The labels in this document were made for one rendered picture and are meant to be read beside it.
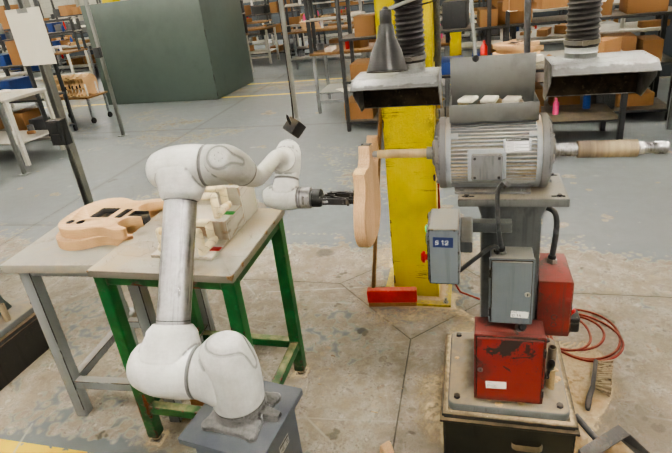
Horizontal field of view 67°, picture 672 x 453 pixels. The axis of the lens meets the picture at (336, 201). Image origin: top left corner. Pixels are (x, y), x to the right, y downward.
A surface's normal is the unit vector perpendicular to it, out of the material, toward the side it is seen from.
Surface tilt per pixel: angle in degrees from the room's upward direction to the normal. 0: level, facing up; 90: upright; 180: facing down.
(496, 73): 90
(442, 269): 90
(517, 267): 90
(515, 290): 90
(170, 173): 61
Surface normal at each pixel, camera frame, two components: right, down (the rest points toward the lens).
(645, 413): -0.11, -0.91
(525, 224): -0.23, 0.41
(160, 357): -0.19, -0.22
